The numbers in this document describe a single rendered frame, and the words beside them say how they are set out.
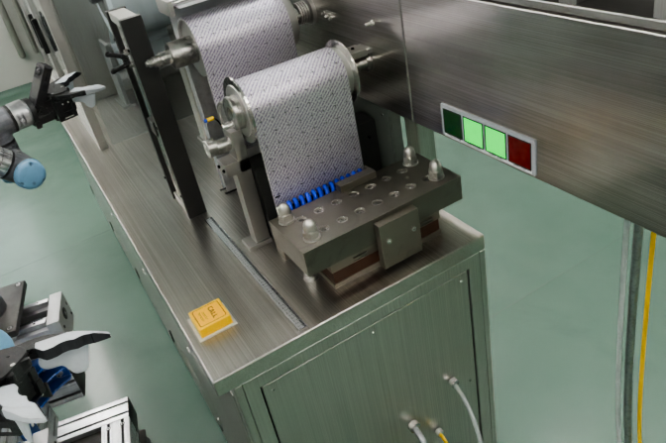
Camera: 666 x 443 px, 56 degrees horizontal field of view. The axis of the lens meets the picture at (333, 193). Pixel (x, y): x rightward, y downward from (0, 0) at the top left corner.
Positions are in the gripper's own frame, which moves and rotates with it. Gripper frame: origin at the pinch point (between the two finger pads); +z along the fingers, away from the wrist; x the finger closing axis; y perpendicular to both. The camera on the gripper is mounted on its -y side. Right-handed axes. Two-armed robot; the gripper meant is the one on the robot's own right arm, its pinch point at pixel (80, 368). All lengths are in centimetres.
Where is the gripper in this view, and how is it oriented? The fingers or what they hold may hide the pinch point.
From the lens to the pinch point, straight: 83.0
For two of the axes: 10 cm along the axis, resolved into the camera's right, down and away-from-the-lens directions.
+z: 9.8, -0.8, -2.0
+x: -1.5, 4.1, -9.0
